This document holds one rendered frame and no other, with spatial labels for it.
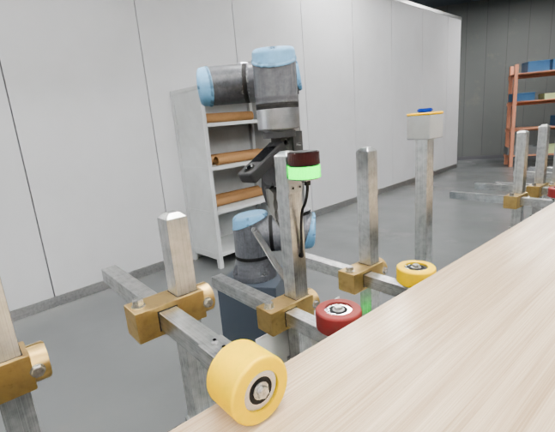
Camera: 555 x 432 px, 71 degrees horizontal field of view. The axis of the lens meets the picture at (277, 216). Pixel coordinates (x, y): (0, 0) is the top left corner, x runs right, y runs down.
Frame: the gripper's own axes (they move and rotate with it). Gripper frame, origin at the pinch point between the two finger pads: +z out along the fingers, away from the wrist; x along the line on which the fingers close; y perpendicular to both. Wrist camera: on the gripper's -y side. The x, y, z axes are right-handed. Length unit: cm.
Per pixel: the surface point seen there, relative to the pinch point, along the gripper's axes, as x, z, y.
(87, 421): 108, 101, -30
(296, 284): -9.6, 10.4, -4.5
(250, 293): 2.3, 14.8, -8.1
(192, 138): 237, -13, 109
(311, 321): -16.6, 14.8, -7.6
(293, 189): -10.1, -9.3, -4.0
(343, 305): -22.8, 10.4, -5.5
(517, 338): -47.4, 10.8, 3.6
